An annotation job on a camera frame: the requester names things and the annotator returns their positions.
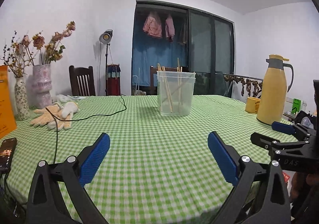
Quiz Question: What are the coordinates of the small pink garment hanging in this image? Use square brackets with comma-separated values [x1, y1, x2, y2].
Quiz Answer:
[165, 14, 175, 42]

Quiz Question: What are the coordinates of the clear plastic container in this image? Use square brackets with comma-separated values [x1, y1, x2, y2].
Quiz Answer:
[157, 71, 196, 116]

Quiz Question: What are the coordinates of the blue curtain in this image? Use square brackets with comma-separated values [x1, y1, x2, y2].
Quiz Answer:
[131, 5, 188, 88]

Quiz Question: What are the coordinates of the small floral vase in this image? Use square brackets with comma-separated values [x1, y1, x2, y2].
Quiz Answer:
[14, 77, 30, 120]

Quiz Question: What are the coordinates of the yellow mug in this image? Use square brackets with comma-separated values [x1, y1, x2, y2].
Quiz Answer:
[245, 97, 261, 114]

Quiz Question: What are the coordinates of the drying rack with sausages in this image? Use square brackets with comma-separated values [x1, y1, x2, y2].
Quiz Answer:
[222, 73, 263, 98]

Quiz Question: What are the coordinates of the black smartphone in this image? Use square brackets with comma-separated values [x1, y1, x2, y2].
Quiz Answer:
[0, 138, 17, 174]

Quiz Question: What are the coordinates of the dark wooden chair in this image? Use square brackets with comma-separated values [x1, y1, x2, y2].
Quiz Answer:
[149, 65, 189, 96]
[69, 65, 96, 97]

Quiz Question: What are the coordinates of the beige work glove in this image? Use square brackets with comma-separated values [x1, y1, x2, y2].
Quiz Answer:
[30, 104, 71, 131]

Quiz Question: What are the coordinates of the black cable on table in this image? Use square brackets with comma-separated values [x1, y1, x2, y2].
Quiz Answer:
[44, 93, 128, 165]

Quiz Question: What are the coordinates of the dark wooden chair far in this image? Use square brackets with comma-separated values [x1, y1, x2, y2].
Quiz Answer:
[149, 65, 189, 96]

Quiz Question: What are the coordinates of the green checkered tablecloth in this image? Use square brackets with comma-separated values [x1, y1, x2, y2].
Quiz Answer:
[1, 95, 294, 223]

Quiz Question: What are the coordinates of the sliding glass door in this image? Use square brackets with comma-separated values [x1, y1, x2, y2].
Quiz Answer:
[188, 10, 235, 97]

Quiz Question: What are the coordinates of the pink textured vase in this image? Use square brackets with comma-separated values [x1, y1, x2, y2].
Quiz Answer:
[32, 64, 52, 109]

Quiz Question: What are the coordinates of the chopstick in container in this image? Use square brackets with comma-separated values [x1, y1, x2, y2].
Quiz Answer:
[177, 58, 182, 112]
[162, 66, 173, 113]
[162, 81, 194, 100]
[157, 63, 168, 100]

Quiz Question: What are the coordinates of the studio light on stand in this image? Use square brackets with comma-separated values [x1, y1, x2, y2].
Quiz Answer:
[99, 29, 113, 96]

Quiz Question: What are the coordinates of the white work glove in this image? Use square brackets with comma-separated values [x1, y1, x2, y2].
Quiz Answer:
[58, 101, 79, 120]

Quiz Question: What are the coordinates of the orange paper sign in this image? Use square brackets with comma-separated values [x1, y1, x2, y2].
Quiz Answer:
[0, 65, 17, 139]

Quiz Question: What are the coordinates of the yellow thermos jug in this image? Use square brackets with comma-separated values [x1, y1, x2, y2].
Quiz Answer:
[256, 54, 294, 125]

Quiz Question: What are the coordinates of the dark wooden chair left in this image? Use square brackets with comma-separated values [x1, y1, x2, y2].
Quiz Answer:
[69, 65, 96, 97]

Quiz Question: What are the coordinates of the person's right hand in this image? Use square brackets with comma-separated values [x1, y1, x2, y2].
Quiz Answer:
[290, 172, 319, 201]

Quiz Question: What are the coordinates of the dried flower bouquet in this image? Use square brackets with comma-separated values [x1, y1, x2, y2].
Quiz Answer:
[20, 21, 76, 66]

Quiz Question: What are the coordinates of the pink jacket hanging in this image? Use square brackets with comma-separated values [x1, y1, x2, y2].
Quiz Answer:
[143, 12, 162, 39]

